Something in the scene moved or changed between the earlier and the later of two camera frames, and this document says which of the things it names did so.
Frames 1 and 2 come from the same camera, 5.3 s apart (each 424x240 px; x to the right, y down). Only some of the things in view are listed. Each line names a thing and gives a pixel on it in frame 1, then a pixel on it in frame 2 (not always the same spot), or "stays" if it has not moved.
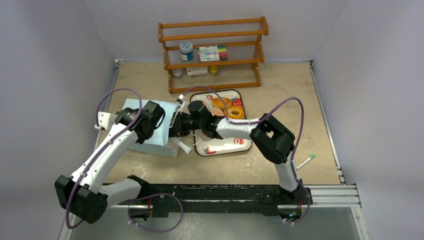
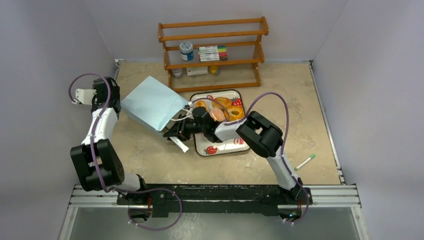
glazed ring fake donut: (234, 112) stays
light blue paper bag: (160, 145) to (154, 105)
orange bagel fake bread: (218, 104) stays
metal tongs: (187, 149) stays
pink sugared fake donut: (217, 111) stays
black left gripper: (116, 115) to (95, 101)
